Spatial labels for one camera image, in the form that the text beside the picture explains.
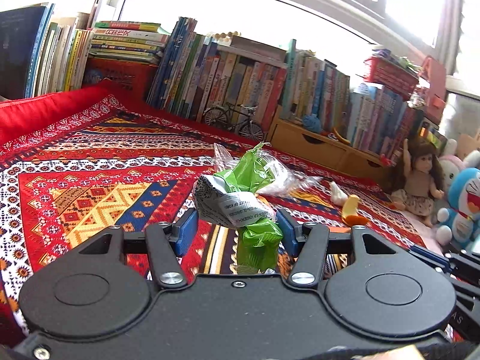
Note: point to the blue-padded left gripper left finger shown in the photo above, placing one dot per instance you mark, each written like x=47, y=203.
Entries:
x=165, y=243

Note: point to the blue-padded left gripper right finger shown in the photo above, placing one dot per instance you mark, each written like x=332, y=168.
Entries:
x=308, y=243

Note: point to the green snack wrapper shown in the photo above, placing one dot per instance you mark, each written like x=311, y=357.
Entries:
x=231, y=197

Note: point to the red box under books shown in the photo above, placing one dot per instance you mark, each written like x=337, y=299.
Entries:
x=134, y=77

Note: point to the row of upright books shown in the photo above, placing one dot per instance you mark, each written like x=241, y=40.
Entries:
x=197, y=72

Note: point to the stack of flat books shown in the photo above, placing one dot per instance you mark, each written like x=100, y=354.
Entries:
x=128, y=41

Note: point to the upright books beside blue book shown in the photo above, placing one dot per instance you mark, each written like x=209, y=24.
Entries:
x=63, y=55

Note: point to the orange yellow toy figure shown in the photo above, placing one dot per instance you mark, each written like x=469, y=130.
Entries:
x=349, y=205

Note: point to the clear crumpled plastic bag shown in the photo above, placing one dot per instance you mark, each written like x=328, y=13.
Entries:
x=279, y=174

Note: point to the blue Doraemon plush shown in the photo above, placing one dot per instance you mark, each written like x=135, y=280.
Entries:
x=459, y=223

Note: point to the wooden drawer organizer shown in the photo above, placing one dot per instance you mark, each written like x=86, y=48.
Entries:
x=295, y=140

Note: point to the brown-haired doll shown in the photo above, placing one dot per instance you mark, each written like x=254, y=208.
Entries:
x=418, y=179

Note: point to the blue yarn ball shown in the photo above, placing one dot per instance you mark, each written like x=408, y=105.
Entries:
x=312, y=123

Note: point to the red patterned tablecloth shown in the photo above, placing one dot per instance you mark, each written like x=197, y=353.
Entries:
x=75, y=162

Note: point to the pink white bunny plush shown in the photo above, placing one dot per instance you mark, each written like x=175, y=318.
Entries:
x=452, y=165

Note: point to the miniature black bicycle model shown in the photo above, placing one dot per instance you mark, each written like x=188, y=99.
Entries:
x=240, y=121

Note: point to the red plastic basket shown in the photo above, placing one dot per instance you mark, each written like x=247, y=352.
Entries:
x=383, y=72

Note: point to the large dark blue book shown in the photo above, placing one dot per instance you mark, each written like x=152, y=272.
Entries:
x=22, y=33

